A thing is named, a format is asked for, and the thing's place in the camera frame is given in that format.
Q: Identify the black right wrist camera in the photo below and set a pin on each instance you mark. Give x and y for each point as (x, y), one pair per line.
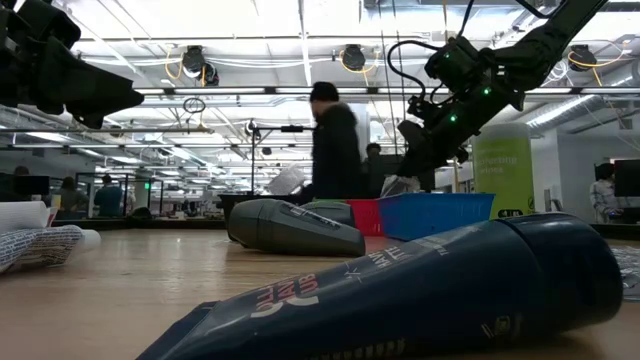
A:
(452, 62)

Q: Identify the person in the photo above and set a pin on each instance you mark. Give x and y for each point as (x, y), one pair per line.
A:
(335, 150)
(108, 200)
(372, 170)
(72, 197)
(602, 195)

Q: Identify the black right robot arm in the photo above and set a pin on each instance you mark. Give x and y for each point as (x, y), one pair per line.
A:
(550, 45)

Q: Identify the silver ventilation duct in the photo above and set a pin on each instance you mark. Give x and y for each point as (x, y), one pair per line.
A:
(565, 112)

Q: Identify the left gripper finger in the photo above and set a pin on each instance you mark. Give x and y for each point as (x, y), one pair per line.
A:
(85, 114)
(95, 85)

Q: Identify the black camera stand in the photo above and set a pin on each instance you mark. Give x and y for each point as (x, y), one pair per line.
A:
(252, 160)

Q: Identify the navy toiletry tube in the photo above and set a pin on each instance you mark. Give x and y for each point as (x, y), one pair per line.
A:
(450, 290)

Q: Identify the black monitor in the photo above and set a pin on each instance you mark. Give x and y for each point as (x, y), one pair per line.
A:
(30, 186)
(627, 177)

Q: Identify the red plastic basket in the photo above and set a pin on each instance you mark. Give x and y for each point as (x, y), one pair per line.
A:
(367, 217)

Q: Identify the white paper sheet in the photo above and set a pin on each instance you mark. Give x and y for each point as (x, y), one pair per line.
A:
(287, 181)

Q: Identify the green wipes canister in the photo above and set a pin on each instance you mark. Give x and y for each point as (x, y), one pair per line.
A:
(502, 170)

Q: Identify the blue plastic basket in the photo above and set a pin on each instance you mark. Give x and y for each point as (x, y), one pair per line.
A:
(435, 215)

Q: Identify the grey foil packet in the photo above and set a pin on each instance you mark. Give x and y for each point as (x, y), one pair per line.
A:
(627, 272)
(400, 186)

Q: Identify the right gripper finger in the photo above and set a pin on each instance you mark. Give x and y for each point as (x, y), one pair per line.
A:
(415, 135)
(425, 170)

